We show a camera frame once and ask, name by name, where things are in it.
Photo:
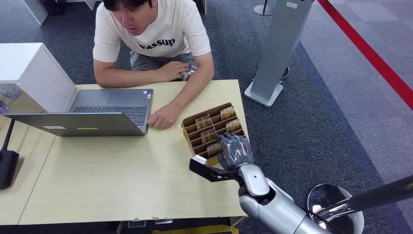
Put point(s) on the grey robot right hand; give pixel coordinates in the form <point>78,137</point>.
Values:
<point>237,150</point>

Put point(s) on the person's left hand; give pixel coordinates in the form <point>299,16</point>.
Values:
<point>164,117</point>

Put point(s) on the person's right hand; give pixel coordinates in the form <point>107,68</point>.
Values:
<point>176,70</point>

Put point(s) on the person's right forearm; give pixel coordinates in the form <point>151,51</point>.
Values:
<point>129,76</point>

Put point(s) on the person's left forearm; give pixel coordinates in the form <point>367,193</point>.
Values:
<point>197,82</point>

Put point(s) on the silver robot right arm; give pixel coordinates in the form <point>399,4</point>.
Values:
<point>274,210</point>

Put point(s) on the gold printed card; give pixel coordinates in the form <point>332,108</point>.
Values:
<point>208,135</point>
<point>213,150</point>
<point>204,122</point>
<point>233,125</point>
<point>227,113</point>

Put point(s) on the brown cardboard card holder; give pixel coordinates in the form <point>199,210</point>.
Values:
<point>193,124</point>

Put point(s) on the person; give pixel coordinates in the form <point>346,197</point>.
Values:
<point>161,32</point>

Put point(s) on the patterned small pouch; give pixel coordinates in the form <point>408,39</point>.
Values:
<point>189,71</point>

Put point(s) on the grey laptop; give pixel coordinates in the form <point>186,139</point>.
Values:
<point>106,109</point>

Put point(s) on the yellow object under table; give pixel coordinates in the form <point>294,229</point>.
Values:
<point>200,230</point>

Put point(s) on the grey kiosk pillar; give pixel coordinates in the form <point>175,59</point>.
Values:
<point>277,48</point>

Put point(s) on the round stanchion base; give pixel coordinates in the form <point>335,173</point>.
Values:
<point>263,9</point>

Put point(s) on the chrome stanchion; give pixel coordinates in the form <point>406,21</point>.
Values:
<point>335,206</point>

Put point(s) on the white cabinet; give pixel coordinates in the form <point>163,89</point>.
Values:
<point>35,74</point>

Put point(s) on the white furniture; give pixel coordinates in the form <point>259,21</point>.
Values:
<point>35,9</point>

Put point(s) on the red barrier belt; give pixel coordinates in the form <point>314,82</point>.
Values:
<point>367,51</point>

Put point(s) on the black stand with pole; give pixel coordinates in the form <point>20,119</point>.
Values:
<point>7,168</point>

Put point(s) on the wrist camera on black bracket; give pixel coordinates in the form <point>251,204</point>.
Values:
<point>209,170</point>

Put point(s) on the metal table bracket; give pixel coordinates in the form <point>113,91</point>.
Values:
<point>163,221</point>

